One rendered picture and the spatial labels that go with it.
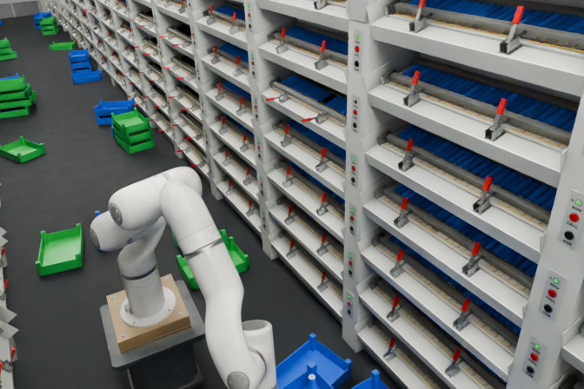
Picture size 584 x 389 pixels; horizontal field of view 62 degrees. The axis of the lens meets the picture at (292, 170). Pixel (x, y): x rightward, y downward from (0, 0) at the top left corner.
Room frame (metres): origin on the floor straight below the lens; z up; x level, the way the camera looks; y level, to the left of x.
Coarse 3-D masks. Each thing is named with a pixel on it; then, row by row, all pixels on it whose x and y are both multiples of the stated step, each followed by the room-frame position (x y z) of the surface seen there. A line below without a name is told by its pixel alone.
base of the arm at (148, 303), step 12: (156, 264) 1.30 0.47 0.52; (156, 276) 1.27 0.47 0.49; (132, 288) 1.23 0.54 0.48; (144, 288) 1.23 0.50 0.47; (156, 288) 1.26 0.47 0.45; (168, 288) 1.37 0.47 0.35; (132, 300) 1.23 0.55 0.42; (144, 300) 1.23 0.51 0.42; (156, 300) 1.25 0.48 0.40; (168, 300) 1.31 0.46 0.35; (132, 312) 1.25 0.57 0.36; (144, 312) 1.23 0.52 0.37; (156, 312) 1.25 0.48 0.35; (168, 312) 1.25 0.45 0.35; (132, 324) 1.21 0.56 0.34; (144, 324) 1.20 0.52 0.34; (156, 324) 1.21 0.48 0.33
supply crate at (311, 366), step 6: (312, 360) 0.91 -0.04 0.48; (312, 366) 0.89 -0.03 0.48; (306, 372) 0.90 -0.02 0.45; (312, 372) 0.89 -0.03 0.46; (300, 378) 0.88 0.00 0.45; (306, 378) 0.90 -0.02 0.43; (318, 378) 0.89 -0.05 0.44; (288, 384) 0.86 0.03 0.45; (294, 384) 0.87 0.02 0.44; (300, 384) 0.88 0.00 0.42; (306, 384) 0.90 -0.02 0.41; (318, 384) 0.89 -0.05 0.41; (324, 384) 0.87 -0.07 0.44
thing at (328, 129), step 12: (276, 72) 2.00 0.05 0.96; (288, 72) 2.02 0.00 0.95; (264, 84) 1.97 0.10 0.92; (264, 96) 1.93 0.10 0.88; (276, 96) 1.88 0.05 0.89; (276, 108) 1.86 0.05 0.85; (288, 108) 1.76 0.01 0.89; (300, 108) 1.73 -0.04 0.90; (300, 120) 1.70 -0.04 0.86; (312, 120) 1.62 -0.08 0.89; (324, 132) 1.55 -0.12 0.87; (336, 132) 1.50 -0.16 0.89; (336, 144) 1.50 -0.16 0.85
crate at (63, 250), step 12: (72, 228) 2.23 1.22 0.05; (48, 240) 2.18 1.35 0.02; (60, 240) 2.20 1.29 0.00; (72, 240) 2.19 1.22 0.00; (48, 252) 2.09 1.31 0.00; (60, 252) 2.08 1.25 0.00; (72, 252) 2.08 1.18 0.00; (36, 264) 1.90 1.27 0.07; (48, 264) 1.98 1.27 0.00; (60, 264) 1.93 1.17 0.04; (72, 264) 1.95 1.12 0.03
